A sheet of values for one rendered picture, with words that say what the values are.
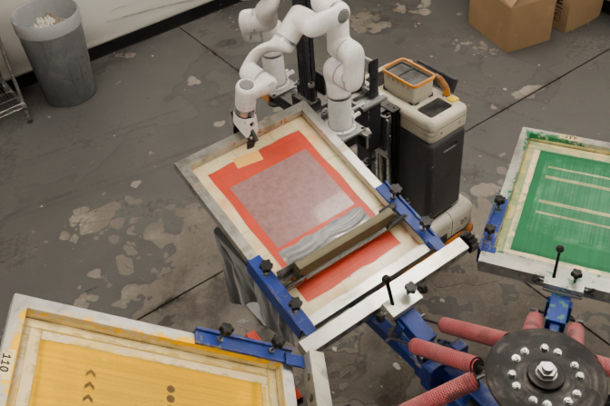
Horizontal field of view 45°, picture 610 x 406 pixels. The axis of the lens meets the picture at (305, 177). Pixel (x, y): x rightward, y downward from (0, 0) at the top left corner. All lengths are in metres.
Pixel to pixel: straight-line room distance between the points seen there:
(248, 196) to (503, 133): 2.56
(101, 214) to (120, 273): 0.52
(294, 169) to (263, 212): 0.23
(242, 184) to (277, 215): 0.18
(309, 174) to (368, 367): 1.19
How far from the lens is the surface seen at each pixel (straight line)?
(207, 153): 2.71
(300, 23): 2.56
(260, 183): 2.68
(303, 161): 2.75
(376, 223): 2.51
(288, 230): 2.57
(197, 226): 4.31
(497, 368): 2.01
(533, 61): 5.63
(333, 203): 2.66
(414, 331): 2.36
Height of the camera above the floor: 2.93
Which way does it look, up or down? 40 degrees down
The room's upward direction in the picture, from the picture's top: 5 degrees counter-clockwise
